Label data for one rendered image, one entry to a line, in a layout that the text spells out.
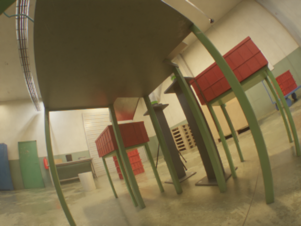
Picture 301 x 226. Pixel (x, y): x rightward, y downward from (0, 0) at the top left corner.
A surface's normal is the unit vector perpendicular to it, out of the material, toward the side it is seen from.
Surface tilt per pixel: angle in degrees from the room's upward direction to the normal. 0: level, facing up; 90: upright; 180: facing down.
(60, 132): 90
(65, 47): 180
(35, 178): 90
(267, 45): 90
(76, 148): 90
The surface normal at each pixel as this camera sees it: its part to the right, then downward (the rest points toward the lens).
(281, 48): -0.77, 0.07
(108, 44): 0.32, 0.90
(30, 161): 0.55, -0.43
